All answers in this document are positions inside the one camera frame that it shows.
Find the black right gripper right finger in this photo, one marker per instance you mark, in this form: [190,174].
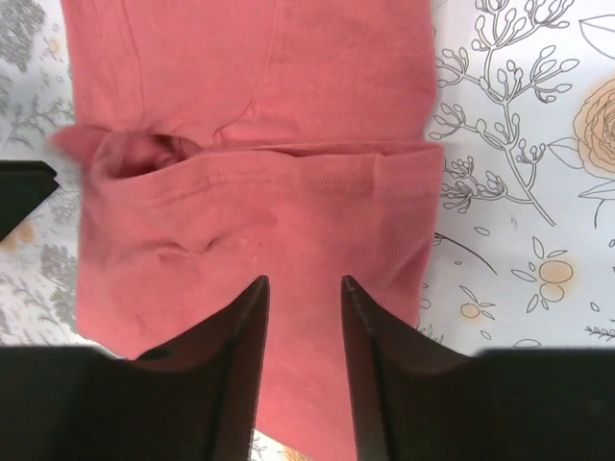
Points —
[414,399]

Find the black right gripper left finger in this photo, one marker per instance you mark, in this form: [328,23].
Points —
[191,398]

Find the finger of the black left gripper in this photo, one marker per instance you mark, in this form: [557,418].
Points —
[25,185]

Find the dusty rose t-shirt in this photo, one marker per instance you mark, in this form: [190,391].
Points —
[223,140]

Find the floral patterned table mat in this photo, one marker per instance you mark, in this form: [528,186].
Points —
[523,249]

